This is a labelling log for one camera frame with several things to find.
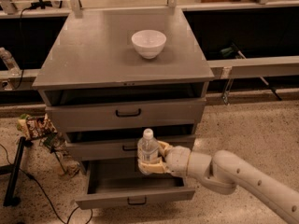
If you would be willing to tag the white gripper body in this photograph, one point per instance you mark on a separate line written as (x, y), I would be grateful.
(177, 160)

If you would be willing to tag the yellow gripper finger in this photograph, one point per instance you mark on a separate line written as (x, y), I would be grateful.
(164, 148)
(159, 167)

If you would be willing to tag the clear plastic water bottle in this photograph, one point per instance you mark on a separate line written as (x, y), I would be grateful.
(147, 150)

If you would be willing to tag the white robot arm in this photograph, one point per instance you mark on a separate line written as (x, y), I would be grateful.
(223, 173)

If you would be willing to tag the grey top drawer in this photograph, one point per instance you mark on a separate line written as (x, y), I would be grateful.
(99, 117)

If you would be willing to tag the grey drawer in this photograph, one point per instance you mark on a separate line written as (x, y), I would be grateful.
(99, 117)
(118, 182)
(121, 148)

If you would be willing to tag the grey bottom drawer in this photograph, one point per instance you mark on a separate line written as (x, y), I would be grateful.
(118, 182)

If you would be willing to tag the grey middle drawer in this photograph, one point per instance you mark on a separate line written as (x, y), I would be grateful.
(121, 148)

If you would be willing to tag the grey drawer cabinet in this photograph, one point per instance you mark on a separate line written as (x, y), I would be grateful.
(111, 74)

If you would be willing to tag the clear bottle at left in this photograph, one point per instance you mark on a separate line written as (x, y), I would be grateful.
(10, 62)

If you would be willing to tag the crumpled wrapper on floor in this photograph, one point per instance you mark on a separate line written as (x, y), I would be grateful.
(67, 165)

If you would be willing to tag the white ceramic bowl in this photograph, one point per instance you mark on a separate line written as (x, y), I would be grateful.
(148, 43)

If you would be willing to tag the snack bag on floor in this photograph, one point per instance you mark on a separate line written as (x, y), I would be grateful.
(35, 127)

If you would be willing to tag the black stand leg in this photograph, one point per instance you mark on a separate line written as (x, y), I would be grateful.
(13, 169)

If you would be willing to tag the metal rail frame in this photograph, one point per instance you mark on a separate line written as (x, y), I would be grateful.
(255, 66)

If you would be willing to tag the green object behind rail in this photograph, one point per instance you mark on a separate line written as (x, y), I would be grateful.
(228, 53)

